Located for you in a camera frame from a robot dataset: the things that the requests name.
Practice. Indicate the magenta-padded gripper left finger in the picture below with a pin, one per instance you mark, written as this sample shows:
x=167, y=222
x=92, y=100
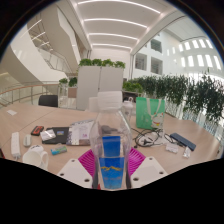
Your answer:
x=74, y=173

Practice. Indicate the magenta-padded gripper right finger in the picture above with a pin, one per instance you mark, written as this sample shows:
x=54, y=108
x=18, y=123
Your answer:
x=146, y=170

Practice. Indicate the clear plastic water bottle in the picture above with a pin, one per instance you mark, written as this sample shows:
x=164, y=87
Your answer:
x=111, y=140

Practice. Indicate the small teal packet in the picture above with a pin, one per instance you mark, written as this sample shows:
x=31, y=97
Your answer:
x=58, y=149

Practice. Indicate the small white packet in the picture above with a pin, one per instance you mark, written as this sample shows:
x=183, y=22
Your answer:
x=172, y=147

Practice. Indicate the printed paper booklet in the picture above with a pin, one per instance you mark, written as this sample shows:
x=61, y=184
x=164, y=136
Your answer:
x=80, y=132

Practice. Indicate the white ceramic mug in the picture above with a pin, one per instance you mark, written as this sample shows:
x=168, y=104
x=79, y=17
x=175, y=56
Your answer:
x=36, y=157

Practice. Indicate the dark blue smartphone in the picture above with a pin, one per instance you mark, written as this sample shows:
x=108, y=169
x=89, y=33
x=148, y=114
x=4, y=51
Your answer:
x=182, y=141

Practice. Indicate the clear plastic wrapped packet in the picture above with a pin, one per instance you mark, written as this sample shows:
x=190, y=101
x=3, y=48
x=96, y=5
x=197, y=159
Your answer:
x=47, y=134

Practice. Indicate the white computer mouse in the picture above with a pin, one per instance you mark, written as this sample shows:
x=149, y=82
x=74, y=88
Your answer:
x=27, y=140

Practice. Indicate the green and white tote bag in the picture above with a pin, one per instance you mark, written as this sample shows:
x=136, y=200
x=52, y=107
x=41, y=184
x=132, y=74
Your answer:
x=150, y=113

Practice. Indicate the clear plastic container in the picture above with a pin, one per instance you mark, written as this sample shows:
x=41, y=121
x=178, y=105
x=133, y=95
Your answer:
x=128, y=110

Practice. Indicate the white power strip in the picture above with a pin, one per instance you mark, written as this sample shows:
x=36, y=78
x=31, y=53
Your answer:
x=15, y=144

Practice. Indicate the black office chair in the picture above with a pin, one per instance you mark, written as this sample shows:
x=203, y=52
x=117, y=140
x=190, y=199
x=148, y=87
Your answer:
x=48, y=100

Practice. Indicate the green hedge planter row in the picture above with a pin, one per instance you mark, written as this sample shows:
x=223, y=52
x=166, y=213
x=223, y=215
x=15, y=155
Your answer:
x=180, y=93

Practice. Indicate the white paper card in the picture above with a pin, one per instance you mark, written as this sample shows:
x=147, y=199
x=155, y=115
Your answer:
x=11, y=112

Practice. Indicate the white planter partition with plants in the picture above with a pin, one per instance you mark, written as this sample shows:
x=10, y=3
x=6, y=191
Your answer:
x=99, y=83

